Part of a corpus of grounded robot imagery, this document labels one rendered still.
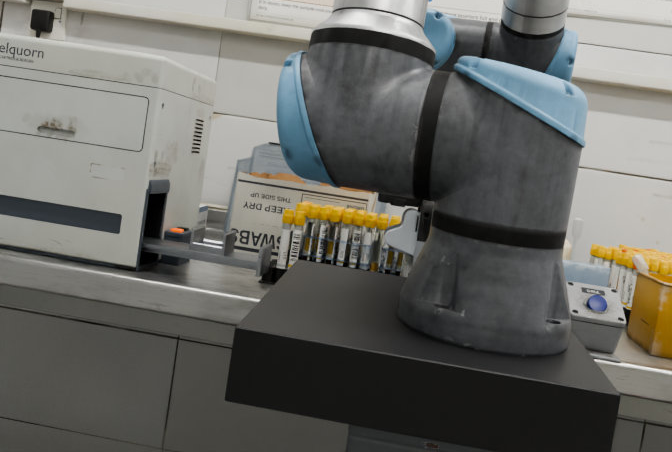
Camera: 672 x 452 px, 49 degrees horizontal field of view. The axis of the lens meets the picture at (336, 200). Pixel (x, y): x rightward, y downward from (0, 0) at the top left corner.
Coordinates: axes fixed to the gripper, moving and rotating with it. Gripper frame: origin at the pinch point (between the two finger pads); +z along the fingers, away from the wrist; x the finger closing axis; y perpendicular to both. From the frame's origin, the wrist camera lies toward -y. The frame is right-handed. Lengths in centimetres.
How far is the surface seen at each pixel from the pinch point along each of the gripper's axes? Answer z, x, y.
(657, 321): 1.5, 6.0, -32.1
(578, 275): -2.2, -1.6, -23.1
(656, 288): -2.6, 3.6, -32.2
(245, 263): 2.6, 6.1, 23.8
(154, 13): -39, -55, 62
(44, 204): -1, 6, 53
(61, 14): -37, -59, 84
